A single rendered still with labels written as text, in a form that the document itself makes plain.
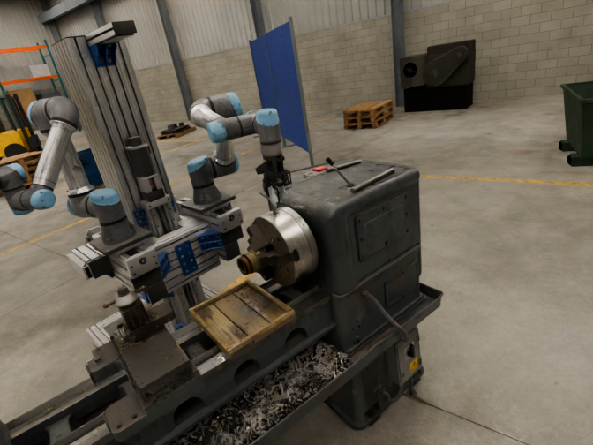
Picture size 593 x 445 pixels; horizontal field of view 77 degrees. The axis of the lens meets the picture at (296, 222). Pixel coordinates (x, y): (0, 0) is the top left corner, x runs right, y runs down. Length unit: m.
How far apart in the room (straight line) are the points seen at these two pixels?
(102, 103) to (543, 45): 10.15
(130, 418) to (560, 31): 10.78
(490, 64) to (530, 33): 1.00
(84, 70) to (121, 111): 0.23
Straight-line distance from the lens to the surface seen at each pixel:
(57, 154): 1.75
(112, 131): 2.03
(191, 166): 2.03
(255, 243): 1.54
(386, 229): 1.70
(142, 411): 1.36
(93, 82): 2.02
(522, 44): 11.13
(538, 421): 2.38
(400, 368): 2.09
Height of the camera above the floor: 1.80
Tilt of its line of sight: 24 degrees down
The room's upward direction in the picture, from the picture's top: 10 degrees counter-clockwise
